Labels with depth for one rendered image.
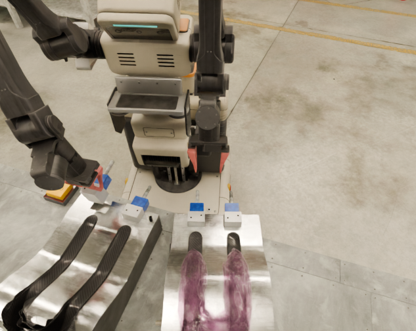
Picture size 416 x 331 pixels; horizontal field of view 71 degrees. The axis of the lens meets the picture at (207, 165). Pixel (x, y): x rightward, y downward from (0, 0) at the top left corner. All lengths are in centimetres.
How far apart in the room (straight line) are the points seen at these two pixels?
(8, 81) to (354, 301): 96
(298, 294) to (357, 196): 142
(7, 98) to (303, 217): 171
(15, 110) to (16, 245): 51
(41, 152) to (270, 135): 198
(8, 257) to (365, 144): 239
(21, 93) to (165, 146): 64
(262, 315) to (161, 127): 74
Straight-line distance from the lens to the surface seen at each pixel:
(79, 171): 79
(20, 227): 112
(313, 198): 211
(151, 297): 88
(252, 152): 229
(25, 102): 68
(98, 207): 97
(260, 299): 78
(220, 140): 78
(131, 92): 106
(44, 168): 68
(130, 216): 86
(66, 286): 83
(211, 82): 74
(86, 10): 385
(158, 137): 121
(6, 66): 69
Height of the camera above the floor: 162
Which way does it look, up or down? 48 degrees down
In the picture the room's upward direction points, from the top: straight up
